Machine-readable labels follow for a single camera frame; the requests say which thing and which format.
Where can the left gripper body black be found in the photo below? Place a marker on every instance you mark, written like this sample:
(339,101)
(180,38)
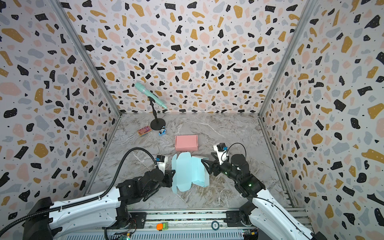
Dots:
(168,177)

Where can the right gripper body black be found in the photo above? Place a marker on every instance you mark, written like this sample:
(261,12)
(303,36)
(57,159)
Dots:
(214,167)

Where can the mint paper box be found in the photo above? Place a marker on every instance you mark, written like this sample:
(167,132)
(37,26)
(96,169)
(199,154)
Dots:
(189,170)

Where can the pink paper box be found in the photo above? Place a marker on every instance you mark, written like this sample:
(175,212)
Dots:
(186,143)

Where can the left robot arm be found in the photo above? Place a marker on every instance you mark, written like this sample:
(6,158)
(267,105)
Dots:
(50,219)

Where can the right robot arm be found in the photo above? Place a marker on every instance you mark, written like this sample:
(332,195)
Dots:
(261,209)

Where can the small pink card box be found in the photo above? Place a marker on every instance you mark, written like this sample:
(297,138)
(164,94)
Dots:
(144,131)

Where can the small blue toy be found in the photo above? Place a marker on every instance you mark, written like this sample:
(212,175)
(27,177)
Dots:
(162,131)

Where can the orange button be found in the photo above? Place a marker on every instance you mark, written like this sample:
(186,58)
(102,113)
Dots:
(162,226)

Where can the black microphone stand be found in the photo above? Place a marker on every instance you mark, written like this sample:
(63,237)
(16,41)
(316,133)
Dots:
(156,124)

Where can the mint green microphone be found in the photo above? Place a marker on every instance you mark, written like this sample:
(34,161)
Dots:
(141,88)

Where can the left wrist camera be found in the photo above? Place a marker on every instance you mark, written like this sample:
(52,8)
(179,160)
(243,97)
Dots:
(161,162)

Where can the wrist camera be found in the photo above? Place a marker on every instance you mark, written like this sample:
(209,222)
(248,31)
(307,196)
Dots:
(222,152)
(161,162)

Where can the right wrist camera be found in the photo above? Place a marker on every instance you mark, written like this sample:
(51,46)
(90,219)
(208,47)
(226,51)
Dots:
(222,152)

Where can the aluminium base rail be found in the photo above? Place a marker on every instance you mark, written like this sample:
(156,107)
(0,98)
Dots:
(184,225)

